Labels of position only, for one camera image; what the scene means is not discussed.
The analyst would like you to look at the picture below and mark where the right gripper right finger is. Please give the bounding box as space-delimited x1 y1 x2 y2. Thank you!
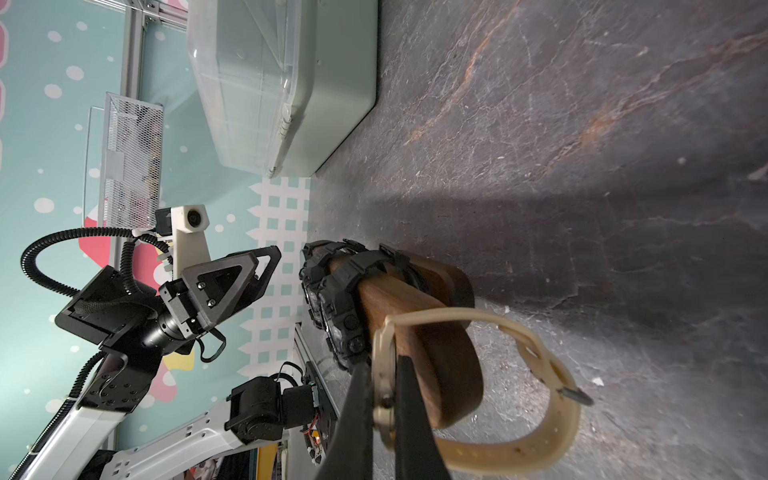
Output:
395 356 451 480

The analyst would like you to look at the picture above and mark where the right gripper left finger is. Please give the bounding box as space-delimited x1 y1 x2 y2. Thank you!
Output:
316 363 373 480

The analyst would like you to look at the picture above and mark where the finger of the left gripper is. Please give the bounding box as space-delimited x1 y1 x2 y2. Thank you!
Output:
236 245 282 312
181 250 260 331

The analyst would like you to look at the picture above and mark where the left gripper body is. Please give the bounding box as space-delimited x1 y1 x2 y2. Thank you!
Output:
158 280 209 341

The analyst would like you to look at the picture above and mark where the black band watch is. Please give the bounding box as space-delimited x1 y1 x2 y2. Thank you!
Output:
299 239 367 330

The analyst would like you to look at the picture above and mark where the chunky black sport watch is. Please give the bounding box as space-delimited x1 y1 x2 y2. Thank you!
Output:
318 250 390 372

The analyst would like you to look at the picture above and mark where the wooden watch stand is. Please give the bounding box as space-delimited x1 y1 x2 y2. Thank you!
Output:
357 252 484 429

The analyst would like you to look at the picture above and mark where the beige strap watch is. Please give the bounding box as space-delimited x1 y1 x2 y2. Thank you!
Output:
371 307 594 479

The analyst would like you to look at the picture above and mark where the black round-face watch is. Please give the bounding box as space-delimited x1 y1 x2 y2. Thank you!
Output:
379 243 430 293

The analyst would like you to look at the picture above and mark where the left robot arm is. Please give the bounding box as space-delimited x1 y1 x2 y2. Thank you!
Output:
13 227 317 479

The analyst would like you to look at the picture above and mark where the translucent plastic storage box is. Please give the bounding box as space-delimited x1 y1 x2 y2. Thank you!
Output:
186 0 379 177

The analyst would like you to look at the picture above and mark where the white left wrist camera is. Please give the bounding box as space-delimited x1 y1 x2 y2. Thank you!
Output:
154 204 211 280

